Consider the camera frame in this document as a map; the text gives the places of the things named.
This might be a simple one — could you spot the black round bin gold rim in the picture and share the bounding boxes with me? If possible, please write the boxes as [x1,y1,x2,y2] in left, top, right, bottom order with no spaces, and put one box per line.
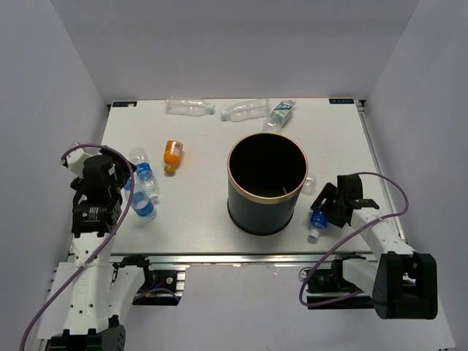
[227,132,309,235]

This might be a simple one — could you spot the bottle white green blue label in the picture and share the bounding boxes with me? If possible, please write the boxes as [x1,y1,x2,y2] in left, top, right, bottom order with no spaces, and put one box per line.
[262,99,295,133]

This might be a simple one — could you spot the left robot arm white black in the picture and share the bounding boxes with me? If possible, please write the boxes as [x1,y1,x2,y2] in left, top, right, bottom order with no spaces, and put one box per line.
[48,144,135,350]

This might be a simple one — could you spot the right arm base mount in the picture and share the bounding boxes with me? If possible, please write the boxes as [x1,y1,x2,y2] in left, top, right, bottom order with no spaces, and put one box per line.
[306,252,373,310]

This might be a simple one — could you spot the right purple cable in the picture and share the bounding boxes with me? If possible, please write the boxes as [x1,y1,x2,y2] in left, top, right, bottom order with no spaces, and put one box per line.
[298,171,410,310]

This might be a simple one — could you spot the orange juice bottle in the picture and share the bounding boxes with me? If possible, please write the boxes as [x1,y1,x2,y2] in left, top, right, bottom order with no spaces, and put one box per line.
[163,140,184,176]

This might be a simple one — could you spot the right XDOF logo sticker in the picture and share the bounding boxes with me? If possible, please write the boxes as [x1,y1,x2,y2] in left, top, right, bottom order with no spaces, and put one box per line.
[328,98,355,105]

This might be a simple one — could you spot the blue label water bottle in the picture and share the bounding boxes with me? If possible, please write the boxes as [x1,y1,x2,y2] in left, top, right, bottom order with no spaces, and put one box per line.
[130,184,156,222]
[129,147,159,203]

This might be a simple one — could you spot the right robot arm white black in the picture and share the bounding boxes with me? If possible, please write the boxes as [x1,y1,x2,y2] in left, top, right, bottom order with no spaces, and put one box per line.
[301,173,438,320]

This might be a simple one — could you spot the clear bottle white blue cap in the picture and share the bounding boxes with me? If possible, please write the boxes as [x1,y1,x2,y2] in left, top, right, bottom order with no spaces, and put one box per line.
[165,97,215,117]

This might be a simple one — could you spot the left XDOF logo sticker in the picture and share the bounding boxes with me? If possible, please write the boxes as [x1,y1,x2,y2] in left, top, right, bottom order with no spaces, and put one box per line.
[112,101,137,108]

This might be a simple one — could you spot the small clear bottle behind bin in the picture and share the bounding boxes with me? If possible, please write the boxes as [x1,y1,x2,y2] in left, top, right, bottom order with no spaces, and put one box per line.
[302,175,317,195]

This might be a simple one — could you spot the xdof logo sticker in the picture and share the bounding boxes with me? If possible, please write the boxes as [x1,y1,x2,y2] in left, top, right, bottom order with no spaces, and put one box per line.
[112,101,137,108]
[328,98,355,105]

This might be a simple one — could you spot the clear crushed bottle white cap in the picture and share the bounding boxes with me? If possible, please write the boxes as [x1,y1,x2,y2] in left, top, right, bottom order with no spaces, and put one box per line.
[221,99,271,122]

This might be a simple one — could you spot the clear bottle blue label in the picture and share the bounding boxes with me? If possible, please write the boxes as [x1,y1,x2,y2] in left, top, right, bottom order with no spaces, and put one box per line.
[308,208,328,242]

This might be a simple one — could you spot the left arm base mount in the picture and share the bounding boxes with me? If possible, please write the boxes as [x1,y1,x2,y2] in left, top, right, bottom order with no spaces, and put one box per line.
[111,254,182,306]

